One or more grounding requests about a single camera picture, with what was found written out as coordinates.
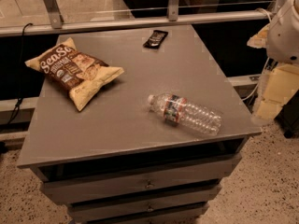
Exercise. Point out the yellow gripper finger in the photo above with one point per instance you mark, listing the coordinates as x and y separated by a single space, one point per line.
278 87
259 40

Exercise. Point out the brown and yellow chip bag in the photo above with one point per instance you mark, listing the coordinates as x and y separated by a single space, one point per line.
81 74

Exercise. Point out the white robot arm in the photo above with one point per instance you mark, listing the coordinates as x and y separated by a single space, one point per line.
282 44

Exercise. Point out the small black snack packet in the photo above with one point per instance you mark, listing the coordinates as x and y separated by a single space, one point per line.
156 39

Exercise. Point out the clear plastic water bottle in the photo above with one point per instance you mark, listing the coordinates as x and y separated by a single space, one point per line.
180 110

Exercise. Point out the middle grey drawer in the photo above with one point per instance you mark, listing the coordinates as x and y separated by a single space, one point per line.
144 204

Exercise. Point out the grey drawer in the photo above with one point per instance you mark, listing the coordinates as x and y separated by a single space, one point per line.
144 204
96 187
159 216

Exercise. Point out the bottom grey drawer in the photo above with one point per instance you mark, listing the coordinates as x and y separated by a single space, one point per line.
159 216

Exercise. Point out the grey drawer cabinet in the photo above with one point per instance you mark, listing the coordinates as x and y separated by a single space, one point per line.
116 131

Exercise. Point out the top grey drawer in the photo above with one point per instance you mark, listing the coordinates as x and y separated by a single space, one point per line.
96 187

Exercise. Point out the metal guard rail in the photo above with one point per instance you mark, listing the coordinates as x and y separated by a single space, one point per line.
43 17

